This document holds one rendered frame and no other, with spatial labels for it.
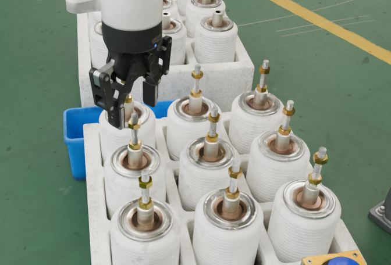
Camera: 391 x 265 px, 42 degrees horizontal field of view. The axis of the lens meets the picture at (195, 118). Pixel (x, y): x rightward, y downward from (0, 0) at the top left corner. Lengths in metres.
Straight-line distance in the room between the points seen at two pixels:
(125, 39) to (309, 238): 0.37
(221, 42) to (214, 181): 0.44
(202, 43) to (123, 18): 0.56
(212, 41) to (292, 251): 0.54
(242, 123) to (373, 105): 0.62
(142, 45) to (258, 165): 0.30
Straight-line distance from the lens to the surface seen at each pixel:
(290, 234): 0.75
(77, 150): 1.05
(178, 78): 1.13
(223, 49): 1.15
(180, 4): 1.37
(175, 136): 0.88
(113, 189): 0.78
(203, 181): 0.78
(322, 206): 0.75
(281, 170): 0.80
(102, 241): 0.77
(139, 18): 0.60
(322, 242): 0.76
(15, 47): 1.60
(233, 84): 1.17
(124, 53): 0.64
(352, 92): 1.48
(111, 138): 0.85
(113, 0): 0.60
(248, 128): 0.90
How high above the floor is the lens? 0.78
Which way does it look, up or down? 38 degrees down
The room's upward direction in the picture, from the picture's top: 4 degrees clockwise
